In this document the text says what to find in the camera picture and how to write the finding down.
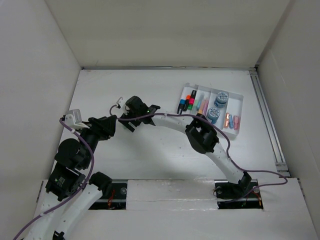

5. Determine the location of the green cap pastel highlighter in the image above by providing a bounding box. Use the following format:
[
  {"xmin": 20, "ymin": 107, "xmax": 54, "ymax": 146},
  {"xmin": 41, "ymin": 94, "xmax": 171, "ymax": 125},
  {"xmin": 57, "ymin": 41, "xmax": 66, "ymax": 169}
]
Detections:
[{"xmin": 191, "ymin": 99, "xmax": 199, "ymax": 115}]

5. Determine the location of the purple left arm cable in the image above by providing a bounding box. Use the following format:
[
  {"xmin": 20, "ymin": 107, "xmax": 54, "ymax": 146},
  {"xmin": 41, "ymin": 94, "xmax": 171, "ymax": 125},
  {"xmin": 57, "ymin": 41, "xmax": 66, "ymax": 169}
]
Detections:
[{"xmin": 12, "ymin": 118, "xmax": 96, "ymax": 240}]

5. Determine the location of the orange cap black highlighter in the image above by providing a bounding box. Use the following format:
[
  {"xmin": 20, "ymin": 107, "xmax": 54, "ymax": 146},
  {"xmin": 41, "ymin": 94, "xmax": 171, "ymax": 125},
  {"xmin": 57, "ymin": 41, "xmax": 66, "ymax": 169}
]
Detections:
[{"xmin": 184, "ymin": 94, "xmax": 191, "ymax": 106}]

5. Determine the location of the white compartment organizer tray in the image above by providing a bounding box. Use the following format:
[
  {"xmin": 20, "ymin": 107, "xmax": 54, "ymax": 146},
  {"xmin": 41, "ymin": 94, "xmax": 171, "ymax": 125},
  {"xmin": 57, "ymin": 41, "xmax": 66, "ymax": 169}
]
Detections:
[{"xmin": 177, "ymin": 83, "xmax": 244, "ymax": 139}]

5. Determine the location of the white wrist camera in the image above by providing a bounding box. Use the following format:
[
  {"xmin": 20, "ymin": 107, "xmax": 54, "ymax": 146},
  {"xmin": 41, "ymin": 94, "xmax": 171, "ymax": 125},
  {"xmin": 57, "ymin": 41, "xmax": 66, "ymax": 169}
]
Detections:
[
  {"xmin": 64, "ymin": 109, "xmax": 87, "ymax": 130},
  {"xmin": 116, "ymin": 97, "xmax": 126, "ymax": 109}
]

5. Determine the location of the purple cap pastel highlighter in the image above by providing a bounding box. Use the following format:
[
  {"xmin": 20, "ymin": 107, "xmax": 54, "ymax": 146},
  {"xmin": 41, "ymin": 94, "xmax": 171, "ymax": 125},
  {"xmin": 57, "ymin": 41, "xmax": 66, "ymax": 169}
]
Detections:
[{"xmin": 202, "ymin": 99, "xmax": 209, "ymax": 116}]

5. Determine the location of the yellow pastel highlighter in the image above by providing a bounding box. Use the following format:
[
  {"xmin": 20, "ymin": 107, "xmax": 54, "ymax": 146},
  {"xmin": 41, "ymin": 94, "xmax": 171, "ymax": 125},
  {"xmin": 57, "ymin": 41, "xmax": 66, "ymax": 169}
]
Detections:
[{"xmin": 197, "ymin": 106, "xmax": 203, "ymax": 114}]

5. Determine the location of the pink correction tape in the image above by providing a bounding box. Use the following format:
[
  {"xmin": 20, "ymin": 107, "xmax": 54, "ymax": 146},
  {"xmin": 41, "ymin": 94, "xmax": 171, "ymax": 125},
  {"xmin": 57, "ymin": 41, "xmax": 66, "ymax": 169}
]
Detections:
[{"xmin": 233, "ymin": 115, "xmax": 240, "ymax": 131}]

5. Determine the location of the blue correction tape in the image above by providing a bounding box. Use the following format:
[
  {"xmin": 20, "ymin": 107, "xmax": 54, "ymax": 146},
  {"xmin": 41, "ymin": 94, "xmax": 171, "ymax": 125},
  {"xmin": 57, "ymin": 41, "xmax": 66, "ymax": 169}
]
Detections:
[{"xmin": 228, "ymin": 114, "xmax": 235, "ymax": 129}]

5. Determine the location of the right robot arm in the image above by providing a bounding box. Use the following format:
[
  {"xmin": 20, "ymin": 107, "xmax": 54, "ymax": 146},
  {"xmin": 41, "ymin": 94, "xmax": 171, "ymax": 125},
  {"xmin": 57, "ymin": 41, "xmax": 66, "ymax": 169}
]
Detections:
[{"xmin": 118, "ymin": 96, "xmax": 252, "ymax": 198}]

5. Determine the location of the orange correction tape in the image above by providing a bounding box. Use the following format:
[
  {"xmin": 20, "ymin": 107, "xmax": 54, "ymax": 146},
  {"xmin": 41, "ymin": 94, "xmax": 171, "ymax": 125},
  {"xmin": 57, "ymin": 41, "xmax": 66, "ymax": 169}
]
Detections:
[{"xmin": 223, "ymin": 112, "xmax": 230, "ymax": 129}]

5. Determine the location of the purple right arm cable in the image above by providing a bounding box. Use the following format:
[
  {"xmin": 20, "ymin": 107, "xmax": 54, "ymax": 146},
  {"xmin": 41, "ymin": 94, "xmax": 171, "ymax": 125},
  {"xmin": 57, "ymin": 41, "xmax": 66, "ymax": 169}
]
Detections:
[{"xmin": 109, "ymin": 103, "xmax": 289, "ymax": 202}]

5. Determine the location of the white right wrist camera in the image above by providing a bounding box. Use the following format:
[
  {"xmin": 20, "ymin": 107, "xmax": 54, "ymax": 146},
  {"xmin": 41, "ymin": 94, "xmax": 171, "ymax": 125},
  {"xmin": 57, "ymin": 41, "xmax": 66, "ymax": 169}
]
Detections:
[{"xmin": 116, "ymin": 97, "xmax": 126, "ymax": 109}]

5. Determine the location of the blue cap pastel highlighter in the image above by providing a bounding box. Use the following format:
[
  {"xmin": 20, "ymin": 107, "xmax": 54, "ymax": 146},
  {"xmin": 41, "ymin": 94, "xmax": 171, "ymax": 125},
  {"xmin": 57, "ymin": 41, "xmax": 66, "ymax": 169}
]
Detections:
[{"xmin": 196, "ymin": 93, "xmax": 205, "ymax": 111}]

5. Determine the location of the pink cap black highlighter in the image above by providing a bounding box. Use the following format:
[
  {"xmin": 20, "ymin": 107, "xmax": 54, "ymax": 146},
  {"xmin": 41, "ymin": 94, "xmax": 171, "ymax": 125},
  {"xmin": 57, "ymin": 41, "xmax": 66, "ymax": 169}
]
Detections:
[{"xmin": 189, "ymin": 90, "xmax": 197, "ymax": 106}]

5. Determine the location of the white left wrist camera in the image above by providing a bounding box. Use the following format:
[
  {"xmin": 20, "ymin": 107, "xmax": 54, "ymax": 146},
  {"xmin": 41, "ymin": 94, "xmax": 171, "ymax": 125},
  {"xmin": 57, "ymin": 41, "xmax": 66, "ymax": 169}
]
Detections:
[{"xmin": 64, "ymin": 109, "xmax": 87, "ymax": 130}]

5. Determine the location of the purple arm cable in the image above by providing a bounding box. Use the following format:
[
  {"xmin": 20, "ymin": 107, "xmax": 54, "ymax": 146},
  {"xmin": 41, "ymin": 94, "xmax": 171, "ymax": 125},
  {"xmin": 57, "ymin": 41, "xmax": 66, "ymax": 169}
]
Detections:
[
  {"xmin": 12, "ymin": 118, "xmax": 96, "ymax": 240},
  {"xmin": 109, "ymin": 103, "xmax": 289, "ymax": 202}
]

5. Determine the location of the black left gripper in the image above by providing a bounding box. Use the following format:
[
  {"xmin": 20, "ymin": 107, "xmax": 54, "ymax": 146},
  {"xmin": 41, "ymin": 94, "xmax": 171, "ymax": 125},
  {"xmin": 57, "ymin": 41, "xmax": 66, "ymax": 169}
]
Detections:
[{"xmin": 76, "ymin": 114, "xmax": 117, "ymax": 168}]

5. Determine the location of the blue cap black highlighter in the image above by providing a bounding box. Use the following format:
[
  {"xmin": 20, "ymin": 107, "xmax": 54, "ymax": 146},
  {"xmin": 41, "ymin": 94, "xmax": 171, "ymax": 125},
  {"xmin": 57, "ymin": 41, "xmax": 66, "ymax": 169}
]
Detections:
[{"xmin": 176, "ymin": 99, "xmax": 185, "ymax": 115}]

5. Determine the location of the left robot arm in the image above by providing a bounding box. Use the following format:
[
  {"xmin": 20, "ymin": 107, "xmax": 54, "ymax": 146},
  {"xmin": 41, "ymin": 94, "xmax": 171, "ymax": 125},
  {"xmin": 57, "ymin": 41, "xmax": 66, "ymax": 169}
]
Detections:
[{"xmin": 14, "ymin": 110, "xmax": 117, "ymax": 240}]

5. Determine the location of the aluminium frame rail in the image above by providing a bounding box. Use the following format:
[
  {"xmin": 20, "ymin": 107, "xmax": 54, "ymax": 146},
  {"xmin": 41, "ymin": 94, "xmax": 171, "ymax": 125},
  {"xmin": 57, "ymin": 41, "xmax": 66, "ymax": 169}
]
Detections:
[{"xmin": 249, "ymin": 68, "xmax": 291, "ymax": 178}]

